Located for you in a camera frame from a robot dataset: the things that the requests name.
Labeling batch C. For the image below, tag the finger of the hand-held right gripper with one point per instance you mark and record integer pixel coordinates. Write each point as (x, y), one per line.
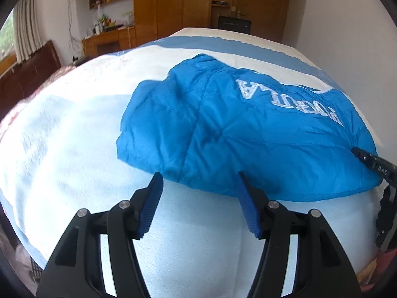
(372, 161)
(386, 214)

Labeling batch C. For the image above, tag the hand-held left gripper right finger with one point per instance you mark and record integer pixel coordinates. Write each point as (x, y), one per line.
(248, 211)

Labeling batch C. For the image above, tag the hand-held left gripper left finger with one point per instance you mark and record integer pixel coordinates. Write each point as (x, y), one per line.
(149, 211)

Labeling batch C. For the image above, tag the blue quilted jacket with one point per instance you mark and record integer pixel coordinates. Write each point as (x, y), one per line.
(232, 130)

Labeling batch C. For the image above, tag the red cloth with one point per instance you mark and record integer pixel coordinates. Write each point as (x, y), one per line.
(387, 264)

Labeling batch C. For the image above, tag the light blue printed blanket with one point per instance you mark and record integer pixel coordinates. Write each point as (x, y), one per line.
(93, 146)

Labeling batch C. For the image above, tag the pink floral bedsheet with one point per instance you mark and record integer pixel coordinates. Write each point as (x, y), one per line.
(59, 74)

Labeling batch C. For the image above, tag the wooden desk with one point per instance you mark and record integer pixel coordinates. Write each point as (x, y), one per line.
(108, 42)

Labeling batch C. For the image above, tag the dark wooden headboard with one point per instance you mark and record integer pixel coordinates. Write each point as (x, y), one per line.
(34, 68)

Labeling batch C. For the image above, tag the black chair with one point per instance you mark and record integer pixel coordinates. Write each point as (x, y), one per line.
(234, 24)

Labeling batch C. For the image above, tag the white bottle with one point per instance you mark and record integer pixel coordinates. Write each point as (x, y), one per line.
(98, 28)

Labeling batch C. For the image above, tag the colourful toys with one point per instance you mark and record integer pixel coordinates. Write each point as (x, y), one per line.
(108, 21)

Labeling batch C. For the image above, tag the wooden door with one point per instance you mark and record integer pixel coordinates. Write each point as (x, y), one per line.
(263, 0)

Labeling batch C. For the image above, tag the wooden wardrobe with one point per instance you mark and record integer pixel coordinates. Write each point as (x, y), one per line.
(173, 3)

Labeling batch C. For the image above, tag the flat black box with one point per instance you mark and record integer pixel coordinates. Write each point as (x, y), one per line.
(220, 2)

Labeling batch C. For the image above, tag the beige curtain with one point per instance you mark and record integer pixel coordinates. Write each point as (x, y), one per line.
(28, 24)

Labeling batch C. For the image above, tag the window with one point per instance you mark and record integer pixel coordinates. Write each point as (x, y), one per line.
(7, 37)

